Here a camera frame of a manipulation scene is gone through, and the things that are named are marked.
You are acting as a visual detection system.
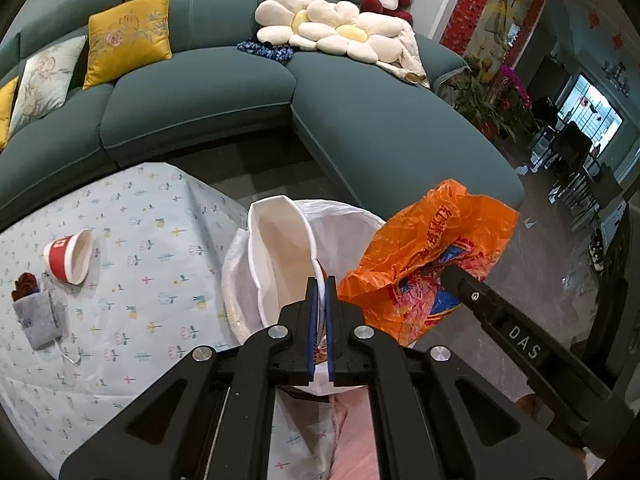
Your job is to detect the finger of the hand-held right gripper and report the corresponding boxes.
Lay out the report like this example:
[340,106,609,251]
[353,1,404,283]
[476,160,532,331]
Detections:
[439,264,507,330]

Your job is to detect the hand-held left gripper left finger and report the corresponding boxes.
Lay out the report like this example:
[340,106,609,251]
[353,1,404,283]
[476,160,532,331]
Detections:
[59,277,321,480]

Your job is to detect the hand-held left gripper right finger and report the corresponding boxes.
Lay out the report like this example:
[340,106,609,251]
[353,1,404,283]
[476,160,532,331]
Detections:
[325,277,586,480]

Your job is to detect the white paper bowl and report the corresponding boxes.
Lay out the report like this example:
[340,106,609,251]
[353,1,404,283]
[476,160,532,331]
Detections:
[246,195,333,332]

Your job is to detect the orange plastic bag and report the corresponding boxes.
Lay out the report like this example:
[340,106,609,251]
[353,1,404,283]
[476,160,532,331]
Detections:
[336,179,521,347]

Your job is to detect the white plastic bin liner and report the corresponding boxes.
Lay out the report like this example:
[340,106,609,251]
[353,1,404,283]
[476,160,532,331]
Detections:
[221,200,416,396]

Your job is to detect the pink fleece blanket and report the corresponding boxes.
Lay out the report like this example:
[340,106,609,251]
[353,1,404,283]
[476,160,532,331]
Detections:
[327,390,381,480]

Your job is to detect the black dining chair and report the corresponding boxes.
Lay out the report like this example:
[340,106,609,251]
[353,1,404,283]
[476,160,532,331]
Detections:
[549,122,597,187]
[574,164,626,232]

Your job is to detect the floral light blue tablecloth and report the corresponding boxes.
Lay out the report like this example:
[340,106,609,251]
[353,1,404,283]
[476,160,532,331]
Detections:
[0,160,341,480]

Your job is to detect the green potted plant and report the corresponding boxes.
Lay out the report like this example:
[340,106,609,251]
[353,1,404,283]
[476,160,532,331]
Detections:
[452,55,531,142]

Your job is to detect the dark green curved sofa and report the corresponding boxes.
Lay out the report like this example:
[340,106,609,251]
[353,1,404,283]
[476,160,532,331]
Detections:
[0,0,524,231]

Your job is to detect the pink orchid flowers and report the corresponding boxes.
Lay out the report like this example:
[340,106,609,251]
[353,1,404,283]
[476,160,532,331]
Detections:
[500,65,532,111]

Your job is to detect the bright window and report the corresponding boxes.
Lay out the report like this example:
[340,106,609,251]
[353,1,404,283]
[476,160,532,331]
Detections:
[557,74,625,154]

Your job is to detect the beige folded blanket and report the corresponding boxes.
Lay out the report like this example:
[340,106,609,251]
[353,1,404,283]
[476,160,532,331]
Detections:
[375,22,431,90]

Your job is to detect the red paper cup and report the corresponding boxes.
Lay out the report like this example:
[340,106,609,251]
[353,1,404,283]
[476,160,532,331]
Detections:
[42,228,94,286]

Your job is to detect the white flower plush cushion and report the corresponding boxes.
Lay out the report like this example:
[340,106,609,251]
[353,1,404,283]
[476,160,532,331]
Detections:
[315,10,412,64]
[255,0,359,54]

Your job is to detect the blue beaded cloth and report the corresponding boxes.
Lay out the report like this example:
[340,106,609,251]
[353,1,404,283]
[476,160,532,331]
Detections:
[236,39,296,65]

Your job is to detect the brown scrunchie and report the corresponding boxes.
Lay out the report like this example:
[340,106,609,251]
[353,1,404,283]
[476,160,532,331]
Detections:
[12,272,41,302]

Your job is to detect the large yellow embroidered cushion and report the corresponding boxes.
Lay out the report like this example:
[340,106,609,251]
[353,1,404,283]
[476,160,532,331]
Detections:
[82,0,173,91]

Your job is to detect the grey floral cushion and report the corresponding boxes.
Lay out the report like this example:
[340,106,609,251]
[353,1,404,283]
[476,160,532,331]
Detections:
[7,35,88,139]

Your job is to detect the small yellow embroidered cushion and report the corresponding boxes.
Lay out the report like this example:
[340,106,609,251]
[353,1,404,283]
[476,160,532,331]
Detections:
[0,76,20,154]

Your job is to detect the red wall decoration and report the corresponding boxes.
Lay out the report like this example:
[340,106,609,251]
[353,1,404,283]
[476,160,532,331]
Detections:
[440,0,504,59]

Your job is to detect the golden wall mural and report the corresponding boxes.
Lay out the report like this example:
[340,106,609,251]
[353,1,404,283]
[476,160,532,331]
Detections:
[475,0,551,67]

